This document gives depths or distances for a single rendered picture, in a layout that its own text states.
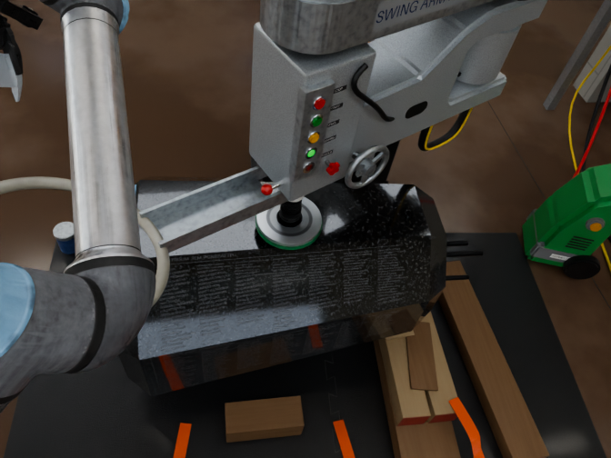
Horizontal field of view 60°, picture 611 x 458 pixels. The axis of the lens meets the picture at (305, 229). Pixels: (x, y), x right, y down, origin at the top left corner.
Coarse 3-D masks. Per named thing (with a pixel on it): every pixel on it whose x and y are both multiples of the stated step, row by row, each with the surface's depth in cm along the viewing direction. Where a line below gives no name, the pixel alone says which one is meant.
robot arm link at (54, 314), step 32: (0, 288) 52; (32, 288) 55; (64, 288) 58; (96, 288) 63; (0, 320) 51; (32, 320) 54; (64, 320) 57; (96, 320) 60; (0, 352) 52; (32, 352) 55; (64, 352) 58; (0, 384) 55
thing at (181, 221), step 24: (192, 192) 142; (216, 192) 147; (240, 192) 150; (144, 216) 136; (168, 216) 141; (192, 216) 142; (216, 216) 144; (240, 216) 142; (168, 240) 131; (192, 240) 137
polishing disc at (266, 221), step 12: (312, 204) 176; (264, 216) 171; (312, 216) 173; (264, 228) 168; (276, 228) 168; (288, 228) 169; (300, 228) 169; (312, 228) 170; (276, 240) 165; (288, 240) 166; (300, 240) 166
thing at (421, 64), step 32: (512, 0) 141; (544, 0) 148; (416, 32) 142; (448, 32) 138; (480, 32) 140; (384, 64) 141; (416, 64) 140; (448, 64) 142; (384, 96) 135; (416, 96) 144; (448, 96) 155; (480, 96) 167; (384, 128) 146; (416, 128) 157; (352, 160) 148
